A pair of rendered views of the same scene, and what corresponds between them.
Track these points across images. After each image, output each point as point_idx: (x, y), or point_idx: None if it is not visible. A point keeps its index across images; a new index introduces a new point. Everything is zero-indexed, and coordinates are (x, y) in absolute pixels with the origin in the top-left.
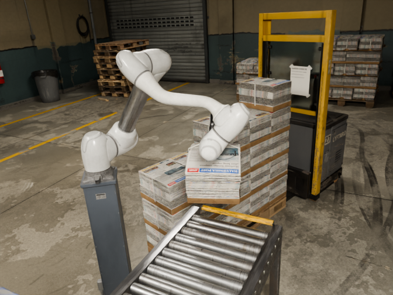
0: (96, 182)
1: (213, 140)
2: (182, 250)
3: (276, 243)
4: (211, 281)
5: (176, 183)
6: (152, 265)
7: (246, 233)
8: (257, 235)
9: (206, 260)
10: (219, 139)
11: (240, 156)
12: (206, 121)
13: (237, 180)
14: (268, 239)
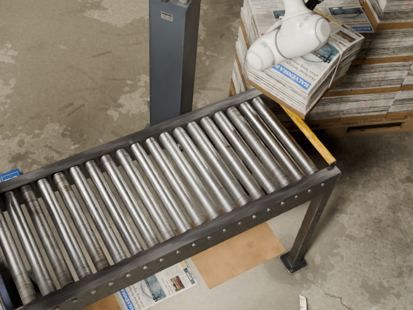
0: (163, 0)
1: (266, 48)
2: (209, 135)
3: (316, 188)
4: (209, 187)
5: None
6: (166, 135)
7: (294, 155)
8: (303, 165)
9: (220, 162)
10: (275, 50)
11: (329, 66)
12: None
13: (303, 96)
14: (306, 178)
